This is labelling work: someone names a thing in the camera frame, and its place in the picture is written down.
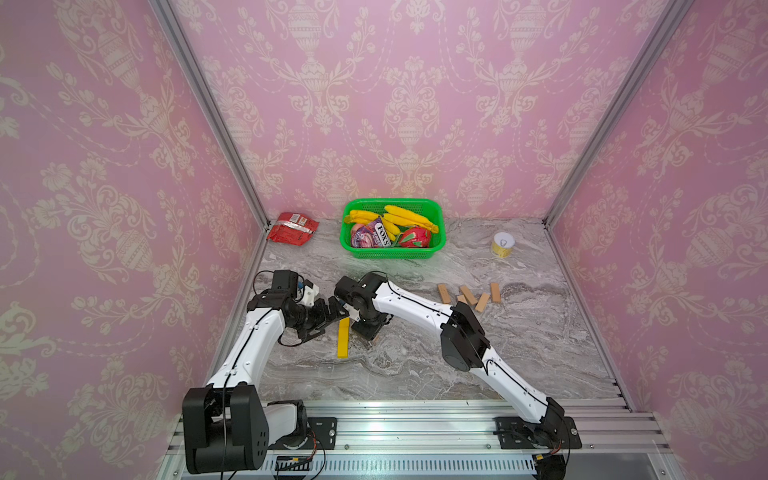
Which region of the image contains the wooden block one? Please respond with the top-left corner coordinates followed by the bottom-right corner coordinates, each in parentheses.
top-left (437, 284), bottom-right (451, 304)

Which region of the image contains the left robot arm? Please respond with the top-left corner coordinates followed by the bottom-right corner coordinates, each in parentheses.
top-left (182, 270), bottom-right (349, 476)

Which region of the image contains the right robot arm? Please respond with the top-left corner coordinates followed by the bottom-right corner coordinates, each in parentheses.
top-left (334, 272), bottom-right (582, 452)

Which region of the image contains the purple snack packet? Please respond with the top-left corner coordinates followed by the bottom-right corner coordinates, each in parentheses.
top-left (350, 218), bottom-right (392, 249)

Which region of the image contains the green plastic basket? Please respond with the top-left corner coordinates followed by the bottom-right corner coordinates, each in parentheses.
top-left (340, 198), bottom-right (446, 259)

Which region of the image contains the left banana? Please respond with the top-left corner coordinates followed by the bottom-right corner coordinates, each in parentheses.
top-left (344, 210), bottom-right (401, 241)

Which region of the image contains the banana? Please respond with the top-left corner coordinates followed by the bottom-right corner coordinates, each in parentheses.
top-left (344, 210), bottom-right (401, 241)
top-left (383, 205), bottom-right (440, 234)

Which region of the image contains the red dragon fruit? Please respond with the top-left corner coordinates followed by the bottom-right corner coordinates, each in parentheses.
top-left (397, 226), bottom-right (432, 249)

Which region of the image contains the right banana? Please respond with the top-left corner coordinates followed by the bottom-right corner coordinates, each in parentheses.
top-left (383, 205), bottom-right (440, 234)

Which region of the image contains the red snack bag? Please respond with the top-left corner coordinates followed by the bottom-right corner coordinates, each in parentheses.
top-left (268, 212), bottom-right (319, 246)

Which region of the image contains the wooden block right two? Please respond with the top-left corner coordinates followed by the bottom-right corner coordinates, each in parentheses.
top-left (460, 285), bottom-right (478, 305)

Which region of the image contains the wooden block right three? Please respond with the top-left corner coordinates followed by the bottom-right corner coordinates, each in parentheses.
top-left (475, 293), bottom-right (490, 313)

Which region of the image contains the wooden block right four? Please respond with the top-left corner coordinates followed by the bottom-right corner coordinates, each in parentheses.
top-left (490, 283), bottom-right (501, 303)

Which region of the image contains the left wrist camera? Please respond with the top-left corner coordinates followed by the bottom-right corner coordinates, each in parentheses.
top-left (299, 280), bottom-right (320, 308)

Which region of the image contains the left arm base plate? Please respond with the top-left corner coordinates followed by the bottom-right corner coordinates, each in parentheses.
top-left (269, 417), bottom-right (338, 450)

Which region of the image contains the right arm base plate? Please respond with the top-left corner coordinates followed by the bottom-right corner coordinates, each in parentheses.
top-left (493, 416), bottom-right (583, 451)

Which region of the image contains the left frame post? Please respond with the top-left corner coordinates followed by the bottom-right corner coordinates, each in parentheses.
top-left (149, 0), bottom-right (270, 230)

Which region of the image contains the frame post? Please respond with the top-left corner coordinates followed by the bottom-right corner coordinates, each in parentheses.
top-left (542, 0), bottom-right (694, 233)
top-left (149, 0), bottom-right (270, 230)

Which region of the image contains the right frame post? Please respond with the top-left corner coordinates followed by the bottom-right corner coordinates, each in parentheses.
top-left (542, 0), bottom-right (694, 233)

